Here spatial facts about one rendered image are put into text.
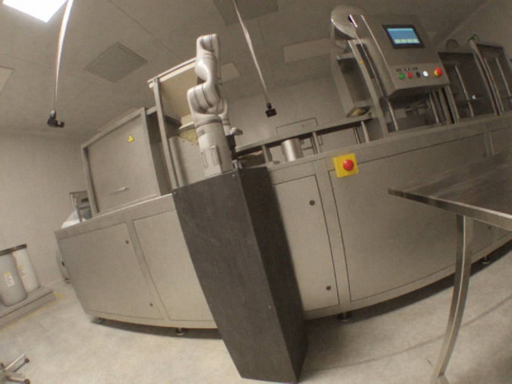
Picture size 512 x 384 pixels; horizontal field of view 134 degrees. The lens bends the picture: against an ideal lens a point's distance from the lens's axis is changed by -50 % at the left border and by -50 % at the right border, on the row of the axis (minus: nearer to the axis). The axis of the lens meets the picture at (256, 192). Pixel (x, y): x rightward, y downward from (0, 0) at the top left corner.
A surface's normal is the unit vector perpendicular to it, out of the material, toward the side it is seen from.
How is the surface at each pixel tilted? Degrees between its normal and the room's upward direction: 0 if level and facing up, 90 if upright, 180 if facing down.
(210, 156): 90
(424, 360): 0
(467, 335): 0
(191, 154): 90
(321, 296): 90
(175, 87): 114
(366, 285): 90
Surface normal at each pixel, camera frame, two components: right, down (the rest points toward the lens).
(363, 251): -0.18, 0.10
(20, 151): 0.95, -0.24
